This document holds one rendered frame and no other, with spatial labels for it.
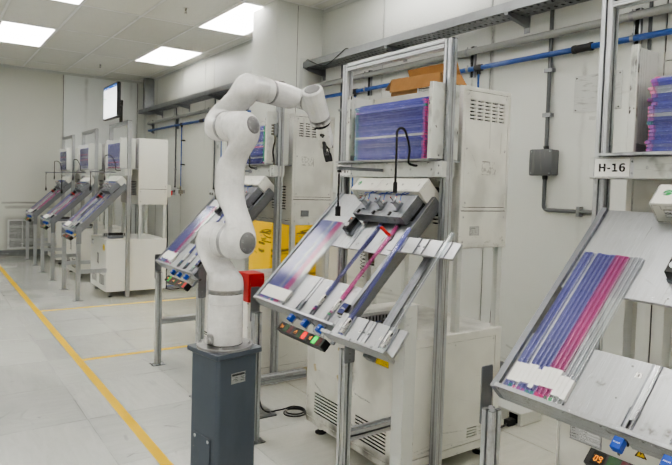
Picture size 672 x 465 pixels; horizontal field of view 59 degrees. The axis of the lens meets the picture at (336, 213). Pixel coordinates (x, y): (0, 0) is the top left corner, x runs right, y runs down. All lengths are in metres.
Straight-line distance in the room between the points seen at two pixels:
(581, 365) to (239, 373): 1.07
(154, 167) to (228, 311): 4.92
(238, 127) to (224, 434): 1.01
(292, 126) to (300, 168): 0.27
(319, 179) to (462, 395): 1.75
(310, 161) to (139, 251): 3.38
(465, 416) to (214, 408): 1.29
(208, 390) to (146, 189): 4.91
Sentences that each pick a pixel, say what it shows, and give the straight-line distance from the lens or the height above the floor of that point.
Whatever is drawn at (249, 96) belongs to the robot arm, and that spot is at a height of 1.56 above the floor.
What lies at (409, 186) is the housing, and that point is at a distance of 2.61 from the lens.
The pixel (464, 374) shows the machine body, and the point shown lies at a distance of 2.86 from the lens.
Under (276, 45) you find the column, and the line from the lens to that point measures 5.86.
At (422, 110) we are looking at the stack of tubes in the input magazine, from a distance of 2.61.
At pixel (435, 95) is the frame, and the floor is 1.65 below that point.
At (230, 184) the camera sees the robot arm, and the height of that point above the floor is 1.26.
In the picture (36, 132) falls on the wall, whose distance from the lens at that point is 10.78.
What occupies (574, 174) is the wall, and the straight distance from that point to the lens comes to 3.92.
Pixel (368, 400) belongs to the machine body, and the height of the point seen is 0.32.
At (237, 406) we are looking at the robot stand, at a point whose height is 0.51.
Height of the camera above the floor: 1.26
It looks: 3 degrees down
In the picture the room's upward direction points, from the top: 2 degrees clockwise
